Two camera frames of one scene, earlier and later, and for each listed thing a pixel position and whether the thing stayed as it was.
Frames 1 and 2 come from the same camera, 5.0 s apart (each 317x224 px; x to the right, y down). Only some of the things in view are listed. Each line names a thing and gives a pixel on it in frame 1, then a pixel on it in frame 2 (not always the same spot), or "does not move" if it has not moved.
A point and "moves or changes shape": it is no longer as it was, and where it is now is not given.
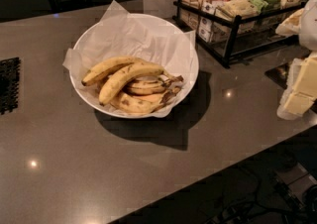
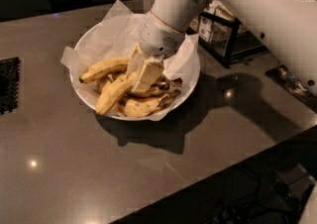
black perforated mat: x=9 y=84 does not move
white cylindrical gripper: x=309 y=27 -> x=159 y=39
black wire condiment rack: x=229 y=38 does not move
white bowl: x=134 y=65 does not move
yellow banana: x=127 y=72 moves or changes shape
